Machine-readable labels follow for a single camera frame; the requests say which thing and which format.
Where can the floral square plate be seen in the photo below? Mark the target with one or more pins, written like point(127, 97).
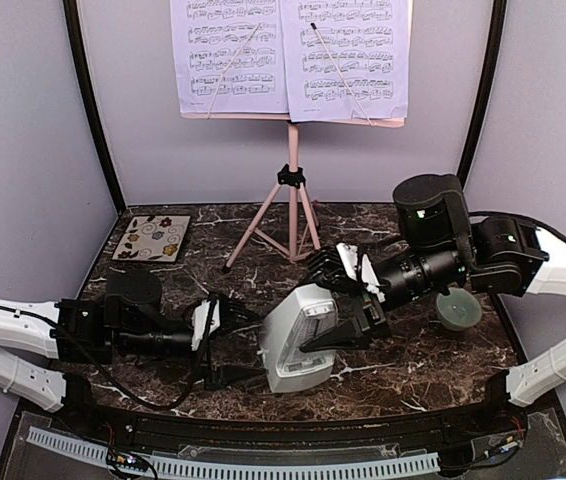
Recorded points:
point(152, 238)

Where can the white metronome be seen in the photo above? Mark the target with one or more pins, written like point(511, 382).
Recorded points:
point(306, 312)

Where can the black frame post right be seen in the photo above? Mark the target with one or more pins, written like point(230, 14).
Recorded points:
point(484, 90)

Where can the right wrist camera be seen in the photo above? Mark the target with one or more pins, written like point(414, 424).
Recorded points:
point(345, 269)

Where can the sheet music page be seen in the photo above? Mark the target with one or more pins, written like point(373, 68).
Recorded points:
point(347, 61)
point(229, 57)

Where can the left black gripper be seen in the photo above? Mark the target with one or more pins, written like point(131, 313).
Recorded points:
point(225, 374)

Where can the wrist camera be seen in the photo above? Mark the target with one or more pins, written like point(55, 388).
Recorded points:
point(207, 318)
point(345, 269)

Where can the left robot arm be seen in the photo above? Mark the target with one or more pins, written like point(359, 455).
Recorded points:
point(127, 320)

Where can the green ceramic bowl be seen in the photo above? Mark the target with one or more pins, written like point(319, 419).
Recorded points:
point(459, 310)

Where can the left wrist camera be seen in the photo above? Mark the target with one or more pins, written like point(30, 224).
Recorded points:
point(207, 318)

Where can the white slotted cable duct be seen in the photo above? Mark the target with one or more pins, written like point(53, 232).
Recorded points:
point(208, 463)

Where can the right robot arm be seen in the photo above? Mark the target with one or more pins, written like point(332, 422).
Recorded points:
point(501, 254)

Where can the pink music stand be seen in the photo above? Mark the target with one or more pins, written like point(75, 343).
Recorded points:
point(303, 236)

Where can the black front rail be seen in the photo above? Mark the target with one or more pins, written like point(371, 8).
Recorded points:
point(144, 431)

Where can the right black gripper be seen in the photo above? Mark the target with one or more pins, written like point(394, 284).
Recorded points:
point(350, 335)

